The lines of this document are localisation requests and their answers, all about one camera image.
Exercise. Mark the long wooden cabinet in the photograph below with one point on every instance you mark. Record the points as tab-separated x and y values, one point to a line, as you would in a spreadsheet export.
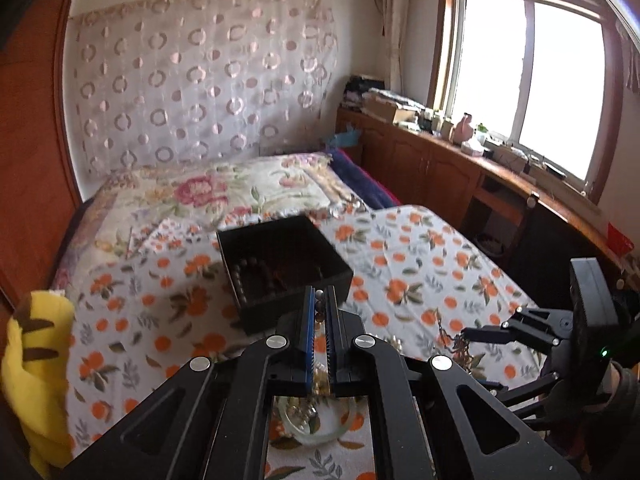
425	160

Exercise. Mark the round basket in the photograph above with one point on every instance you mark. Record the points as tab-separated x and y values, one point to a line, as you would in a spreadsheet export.
490	245

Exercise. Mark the beige window curtain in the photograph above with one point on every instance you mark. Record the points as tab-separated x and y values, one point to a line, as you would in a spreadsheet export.
395	25

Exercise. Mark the yellow plush toy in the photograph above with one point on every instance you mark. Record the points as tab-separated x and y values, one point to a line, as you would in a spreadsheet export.
35	370

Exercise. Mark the dark clothes pile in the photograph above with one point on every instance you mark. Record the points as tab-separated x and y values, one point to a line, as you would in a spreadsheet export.
360	90

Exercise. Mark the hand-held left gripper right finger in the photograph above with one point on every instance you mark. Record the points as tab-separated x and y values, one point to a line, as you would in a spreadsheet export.
331	347

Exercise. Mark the folded patterned fabric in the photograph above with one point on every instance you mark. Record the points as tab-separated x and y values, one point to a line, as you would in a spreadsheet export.
395	96

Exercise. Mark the green cap bottle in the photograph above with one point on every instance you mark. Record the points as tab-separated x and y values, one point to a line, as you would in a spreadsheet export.
481	134

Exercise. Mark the orange print bedsheet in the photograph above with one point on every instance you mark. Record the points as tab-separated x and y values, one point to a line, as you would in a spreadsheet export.
425	260

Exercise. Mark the person's right hand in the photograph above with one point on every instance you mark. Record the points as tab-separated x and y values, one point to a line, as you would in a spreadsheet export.
616	380

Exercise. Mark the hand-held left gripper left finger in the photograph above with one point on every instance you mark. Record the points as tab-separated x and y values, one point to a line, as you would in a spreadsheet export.
310	345

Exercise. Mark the wooden frame window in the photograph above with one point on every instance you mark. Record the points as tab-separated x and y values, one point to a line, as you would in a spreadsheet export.
540	85

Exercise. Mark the silver brooch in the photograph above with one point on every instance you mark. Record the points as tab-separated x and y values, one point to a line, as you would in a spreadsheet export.
307	417

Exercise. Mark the pink figurine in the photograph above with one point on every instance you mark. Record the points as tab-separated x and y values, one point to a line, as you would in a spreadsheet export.
462	129

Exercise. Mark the silver wavy hairpin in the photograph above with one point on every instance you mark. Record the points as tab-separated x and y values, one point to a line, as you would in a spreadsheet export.
394	345

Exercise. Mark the circle pattern curtain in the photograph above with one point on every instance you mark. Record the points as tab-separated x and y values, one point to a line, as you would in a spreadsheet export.
200	85

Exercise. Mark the teal bag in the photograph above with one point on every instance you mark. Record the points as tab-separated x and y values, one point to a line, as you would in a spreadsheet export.
345	137

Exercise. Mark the red paper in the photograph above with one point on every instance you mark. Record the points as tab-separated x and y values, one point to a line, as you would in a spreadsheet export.
620	240

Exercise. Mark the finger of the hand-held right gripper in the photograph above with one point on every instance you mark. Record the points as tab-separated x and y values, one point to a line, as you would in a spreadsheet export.
527	395
530	327

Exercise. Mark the dark blue blanket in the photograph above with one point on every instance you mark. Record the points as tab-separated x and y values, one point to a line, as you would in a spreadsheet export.
365	185

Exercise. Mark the wooden wardrobe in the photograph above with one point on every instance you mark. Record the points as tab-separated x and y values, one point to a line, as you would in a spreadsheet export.
30	135

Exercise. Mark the pale green bangle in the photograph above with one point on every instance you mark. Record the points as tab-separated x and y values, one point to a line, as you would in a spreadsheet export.
340	432

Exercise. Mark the cardboard box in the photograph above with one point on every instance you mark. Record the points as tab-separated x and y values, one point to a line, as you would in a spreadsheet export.
387	110

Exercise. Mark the black jewelry box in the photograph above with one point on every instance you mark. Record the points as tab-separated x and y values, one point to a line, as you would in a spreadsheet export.
280	232

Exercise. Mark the white tissue box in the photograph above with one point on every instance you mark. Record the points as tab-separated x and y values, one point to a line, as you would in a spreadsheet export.
471	148

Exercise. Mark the floral blanket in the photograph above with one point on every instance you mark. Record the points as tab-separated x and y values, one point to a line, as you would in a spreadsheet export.
225	190

